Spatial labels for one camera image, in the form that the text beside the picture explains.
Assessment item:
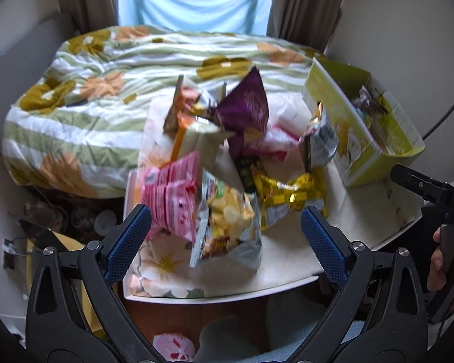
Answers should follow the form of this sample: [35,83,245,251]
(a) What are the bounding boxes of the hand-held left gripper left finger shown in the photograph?
[26,204,163,363]

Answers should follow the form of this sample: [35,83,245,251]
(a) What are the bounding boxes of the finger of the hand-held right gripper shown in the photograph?
[390,163,445,207]

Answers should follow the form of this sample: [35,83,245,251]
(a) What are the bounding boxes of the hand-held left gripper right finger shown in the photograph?
[284,206,428,363]

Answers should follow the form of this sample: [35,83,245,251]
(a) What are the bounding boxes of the green cardboard box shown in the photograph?
[302,57,426,188]

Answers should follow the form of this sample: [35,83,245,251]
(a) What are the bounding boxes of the silver popcorn snack packet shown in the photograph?
[189,170,263,271]

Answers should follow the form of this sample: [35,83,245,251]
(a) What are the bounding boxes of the purple snack packet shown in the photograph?
[215,66,270,155]

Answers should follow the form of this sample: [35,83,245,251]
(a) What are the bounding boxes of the person's right hand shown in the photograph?
[427,227,449,293]

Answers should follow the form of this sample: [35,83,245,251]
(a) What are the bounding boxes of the white floral low table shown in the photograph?
[122,94,424,303]

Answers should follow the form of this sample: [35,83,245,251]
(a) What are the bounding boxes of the pink striped snack packet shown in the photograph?
[142,151,205,243]

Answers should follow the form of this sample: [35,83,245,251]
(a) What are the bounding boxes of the yellow gold snack packet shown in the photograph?
[253,166,328,231]

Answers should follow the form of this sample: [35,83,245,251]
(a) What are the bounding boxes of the clear glass jar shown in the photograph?
[23,200,59,229]

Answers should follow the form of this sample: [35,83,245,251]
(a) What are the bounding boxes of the brown snack packet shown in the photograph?
[350,85,388,122]

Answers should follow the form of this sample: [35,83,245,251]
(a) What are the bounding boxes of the dark green snack packet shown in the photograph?
[235,153,265,193]

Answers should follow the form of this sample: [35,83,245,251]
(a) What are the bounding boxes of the silver blue snack packet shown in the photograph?
[298,102,339,172]

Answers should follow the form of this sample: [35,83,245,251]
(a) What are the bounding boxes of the red white snack packet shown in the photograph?
[246,123,307,161]

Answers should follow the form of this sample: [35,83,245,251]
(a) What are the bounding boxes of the orange silver snack packet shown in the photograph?
[170,111,236,171]

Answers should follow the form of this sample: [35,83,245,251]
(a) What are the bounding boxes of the floral striped blanket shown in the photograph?
[2,26,326,199]

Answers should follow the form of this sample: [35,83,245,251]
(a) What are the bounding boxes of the light blue window sheet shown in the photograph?
[117,0,278,36]

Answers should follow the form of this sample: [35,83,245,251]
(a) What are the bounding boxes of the thin dark cable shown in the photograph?
[422,70,454,140]

